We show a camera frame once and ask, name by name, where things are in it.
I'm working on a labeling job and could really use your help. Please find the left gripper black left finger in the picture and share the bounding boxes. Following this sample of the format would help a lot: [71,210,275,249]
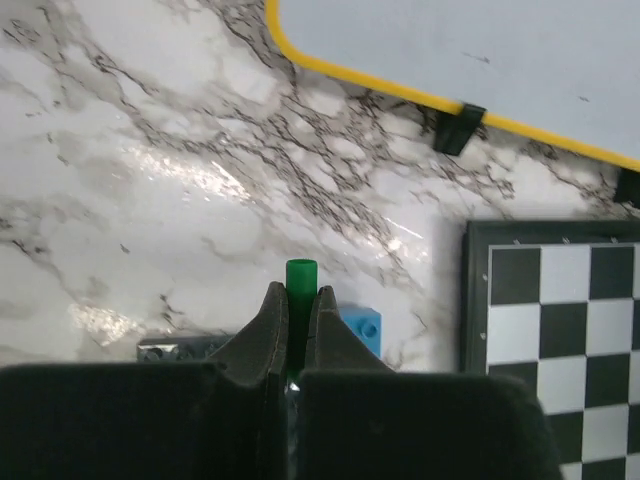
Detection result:
[1,282,288,479]

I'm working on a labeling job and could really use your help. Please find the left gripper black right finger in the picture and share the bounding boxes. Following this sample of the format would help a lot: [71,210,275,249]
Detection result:
[298,286,562,479]

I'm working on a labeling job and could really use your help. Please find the green marker cap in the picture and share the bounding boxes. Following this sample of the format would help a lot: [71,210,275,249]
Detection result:
[285,259,318,378]

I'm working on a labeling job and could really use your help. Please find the yellow framed whiteboard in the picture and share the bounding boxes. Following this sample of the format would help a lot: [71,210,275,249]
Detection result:
[265,1,639,170]

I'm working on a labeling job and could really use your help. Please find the dark grey lego baseplate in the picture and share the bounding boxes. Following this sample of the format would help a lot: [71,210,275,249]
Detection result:
[136,334,232,363]

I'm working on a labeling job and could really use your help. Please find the blue lego brick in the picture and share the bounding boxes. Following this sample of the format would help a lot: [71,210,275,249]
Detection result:
[339,305,382,358]

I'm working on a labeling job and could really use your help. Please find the black white chessboard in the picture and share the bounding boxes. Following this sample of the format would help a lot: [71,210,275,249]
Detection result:
[459,220,639,479]

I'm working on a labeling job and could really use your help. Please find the wire whiteboard stand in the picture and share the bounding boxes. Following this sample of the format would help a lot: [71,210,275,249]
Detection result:
[432,103,639,208]

